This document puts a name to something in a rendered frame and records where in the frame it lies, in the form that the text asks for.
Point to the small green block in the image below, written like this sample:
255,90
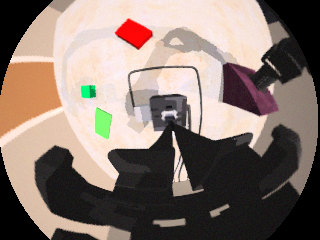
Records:
88,91

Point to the green flat rectangular slab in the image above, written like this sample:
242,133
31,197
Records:
102,123

